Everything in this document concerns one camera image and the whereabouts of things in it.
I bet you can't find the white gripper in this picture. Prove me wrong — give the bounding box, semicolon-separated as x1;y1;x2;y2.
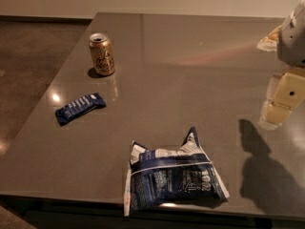
256;0;305;130

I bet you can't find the orange soda can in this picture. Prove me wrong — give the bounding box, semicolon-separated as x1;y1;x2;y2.
89;32;115;76

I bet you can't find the blue chip bag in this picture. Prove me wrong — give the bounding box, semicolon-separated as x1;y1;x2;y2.
124;128;229;217

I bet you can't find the dark blue snack bar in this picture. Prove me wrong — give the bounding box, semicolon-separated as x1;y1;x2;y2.
55;93;106;126

